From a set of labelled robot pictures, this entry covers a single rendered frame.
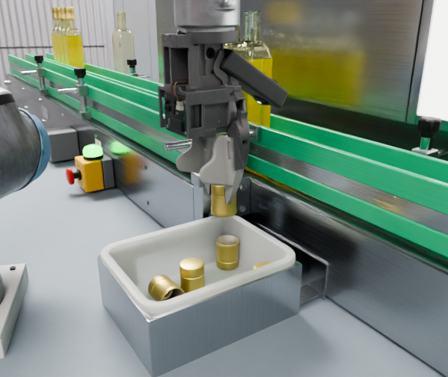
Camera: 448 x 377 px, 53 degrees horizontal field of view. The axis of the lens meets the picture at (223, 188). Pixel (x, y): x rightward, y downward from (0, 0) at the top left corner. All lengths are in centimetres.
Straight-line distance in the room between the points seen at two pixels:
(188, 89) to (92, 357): 34
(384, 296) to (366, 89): 35
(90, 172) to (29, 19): 308
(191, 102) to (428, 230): 30
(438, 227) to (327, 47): 42
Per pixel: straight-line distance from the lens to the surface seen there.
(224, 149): 55
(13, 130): 69
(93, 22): 403
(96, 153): 107
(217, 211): 60
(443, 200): 54
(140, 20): 408
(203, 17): 52
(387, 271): 59
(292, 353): 59
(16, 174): 68
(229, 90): 53
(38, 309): 71
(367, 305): 64
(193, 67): 52
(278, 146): 71
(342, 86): 83
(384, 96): 77
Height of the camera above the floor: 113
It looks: 21 degrees down
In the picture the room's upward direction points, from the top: straight up
